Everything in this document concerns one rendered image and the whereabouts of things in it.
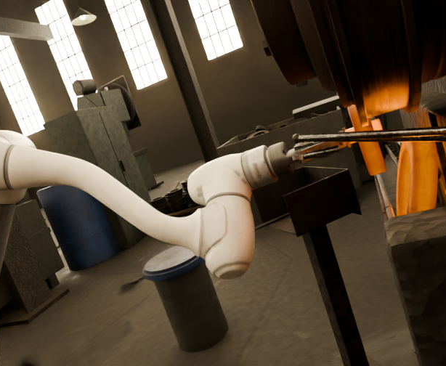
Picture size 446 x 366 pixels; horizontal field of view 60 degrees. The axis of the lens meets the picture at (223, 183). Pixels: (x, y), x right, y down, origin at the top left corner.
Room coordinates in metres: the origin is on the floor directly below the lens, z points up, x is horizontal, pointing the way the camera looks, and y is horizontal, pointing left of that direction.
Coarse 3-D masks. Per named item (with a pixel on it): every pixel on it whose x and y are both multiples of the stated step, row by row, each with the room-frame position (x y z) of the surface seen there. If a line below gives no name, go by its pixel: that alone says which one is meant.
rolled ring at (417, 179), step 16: (416, 144) 0.57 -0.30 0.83; (432, 144) 0.56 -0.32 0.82; (400, 160) 0.68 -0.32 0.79; (416, 160) 0.55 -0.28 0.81; (432, 160) 0.54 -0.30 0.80; (400, 176) 0.68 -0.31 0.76; (416, 176) 0.54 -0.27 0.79; (432, 176) 0.53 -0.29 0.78; (400, 192) 0.67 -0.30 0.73; (416, 192) 0.54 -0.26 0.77; (432, 192) 0.53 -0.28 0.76; (400, 208) 0.66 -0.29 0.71; (416, 208) 0.54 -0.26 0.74; (432, 208) 0.53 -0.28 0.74
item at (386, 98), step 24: (336, 0) 0.39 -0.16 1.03; (360, 0) 0.39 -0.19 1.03; (384, 0) 0.39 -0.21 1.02; (336, 24) 0.40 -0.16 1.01; (360, 24) 0.40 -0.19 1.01; (384, 24) 0.40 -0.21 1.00; (360, 48) 0.42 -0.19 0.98; (384, 48) 0.42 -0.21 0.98; (360, 72) 0.44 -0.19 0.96; (384, 72) 0.44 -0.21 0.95; (408, 72) 0.44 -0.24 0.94; (360, 96) 0.45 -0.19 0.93; (384, 96) 0.47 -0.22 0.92; (408, 96) 0.48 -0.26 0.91; (360, 120) 0.51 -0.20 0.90
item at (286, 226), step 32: (256, 192) 1.23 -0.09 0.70; (288, 192) 1.26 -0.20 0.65; (320, 192) 1.00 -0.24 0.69; (352, 192) 1.02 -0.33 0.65; (288, 224) 1.11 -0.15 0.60; (320, 224) 0.99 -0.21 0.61; (320, 256) 1.07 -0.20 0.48; (320, 288) 1.11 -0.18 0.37; (352, 320) 1.08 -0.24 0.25; (352, 352) 1.07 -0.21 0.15
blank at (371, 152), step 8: (352, 112) 0.75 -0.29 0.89; (352, 120) 0.74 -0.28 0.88; (368, 120) 0.72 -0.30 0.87; (360, 128) 0.72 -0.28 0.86; (368, 128) 0.71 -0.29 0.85; (360, 144) 0.72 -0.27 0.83; (368, 144) 0.71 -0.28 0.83; (376, 144) 0.71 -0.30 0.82; (368, 152) 0.71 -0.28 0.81; (376, 152) 0.71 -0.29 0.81; (368, 160) 0.72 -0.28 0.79; (376, 160) 0.72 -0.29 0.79; (368, 168) 0.73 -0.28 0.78; (376, 168) 0.73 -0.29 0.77; (384, 168) 0.74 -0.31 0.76
